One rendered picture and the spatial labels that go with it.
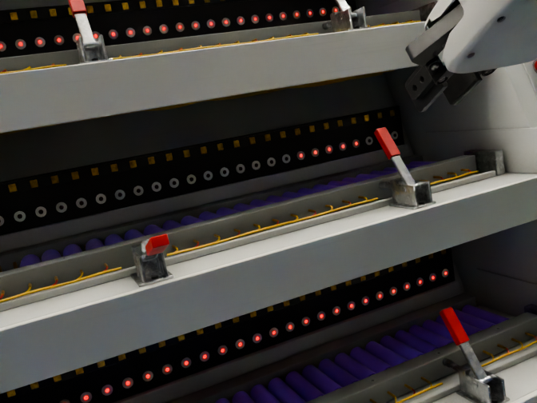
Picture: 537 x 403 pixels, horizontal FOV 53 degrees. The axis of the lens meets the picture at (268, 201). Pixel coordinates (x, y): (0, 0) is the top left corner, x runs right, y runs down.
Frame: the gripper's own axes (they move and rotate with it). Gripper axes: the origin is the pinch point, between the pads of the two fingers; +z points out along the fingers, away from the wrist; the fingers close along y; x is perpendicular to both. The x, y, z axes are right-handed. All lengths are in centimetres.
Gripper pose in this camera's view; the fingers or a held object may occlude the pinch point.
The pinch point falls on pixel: (442, 81)
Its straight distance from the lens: 50.6
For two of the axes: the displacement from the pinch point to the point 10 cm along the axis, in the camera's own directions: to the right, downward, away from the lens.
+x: -3.5, -8.8, 3.2
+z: -2.6, 4.1, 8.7
